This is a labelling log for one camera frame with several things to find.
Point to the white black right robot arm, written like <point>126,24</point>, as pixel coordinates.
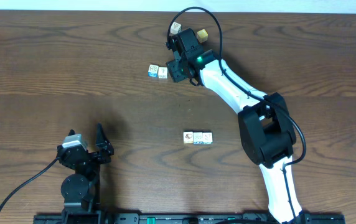
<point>267,131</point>

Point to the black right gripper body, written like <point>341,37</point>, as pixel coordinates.
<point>178,70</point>

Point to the wooden block brown picture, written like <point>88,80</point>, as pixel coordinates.
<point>188,137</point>

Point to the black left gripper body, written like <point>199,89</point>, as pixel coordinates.
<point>88,156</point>

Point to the yellow top wooden block far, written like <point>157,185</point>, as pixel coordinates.
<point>202,36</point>

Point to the wooden block with drawing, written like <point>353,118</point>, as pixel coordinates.
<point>162,73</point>

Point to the wooden block drawing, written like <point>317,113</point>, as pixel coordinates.
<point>207,138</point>

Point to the plain wooden block far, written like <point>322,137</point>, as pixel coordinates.
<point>175,28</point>

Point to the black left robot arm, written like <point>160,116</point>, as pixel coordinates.
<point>81,190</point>

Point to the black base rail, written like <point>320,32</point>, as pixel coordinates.
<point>134,218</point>

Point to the blue side wooden block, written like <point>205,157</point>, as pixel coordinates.
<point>153,71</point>

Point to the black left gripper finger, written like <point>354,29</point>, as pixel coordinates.
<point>102,141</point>
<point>71,132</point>

